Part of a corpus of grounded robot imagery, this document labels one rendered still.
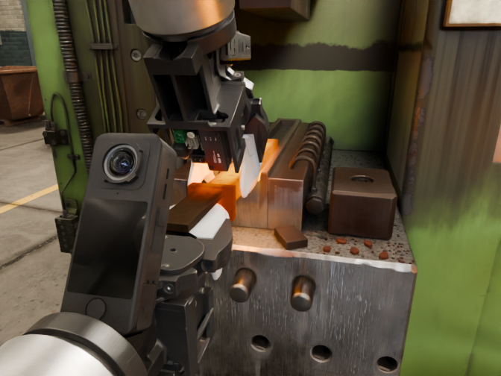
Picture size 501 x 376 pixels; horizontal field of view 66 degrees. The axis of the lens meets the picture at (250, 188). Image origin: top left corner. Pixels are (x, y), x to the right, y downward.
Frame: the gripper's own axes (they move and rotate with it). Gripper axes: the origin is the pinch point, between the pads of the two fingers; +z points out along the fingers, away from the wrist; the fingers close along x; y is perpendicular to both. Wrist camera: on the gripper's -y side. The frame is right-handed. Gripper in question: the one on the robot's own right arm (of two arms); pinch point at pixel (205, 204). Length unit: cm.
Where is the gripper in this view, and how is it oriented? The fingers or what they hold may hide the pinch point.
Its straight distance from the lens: 36.8
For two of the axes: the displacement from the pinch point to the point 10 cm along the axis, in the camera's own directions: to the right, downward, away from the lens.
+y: 0.0, 9.5, 3.2
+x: 9.7, 0.7, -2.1
